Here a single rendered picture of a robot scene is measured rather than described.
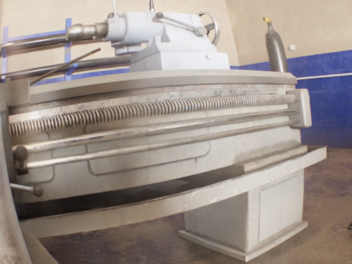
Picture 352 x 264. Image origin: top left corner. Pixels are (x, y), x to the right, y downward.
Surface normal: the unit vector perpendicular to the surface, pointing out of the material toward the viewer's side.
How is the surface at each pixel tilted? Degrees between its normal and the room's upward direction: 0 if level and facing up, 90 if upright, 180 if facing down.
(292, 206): 90
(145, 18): 86
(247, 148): 90
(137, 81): 90
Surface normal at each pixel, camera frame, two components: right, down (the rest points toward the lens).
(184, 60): 0.50, 0.01
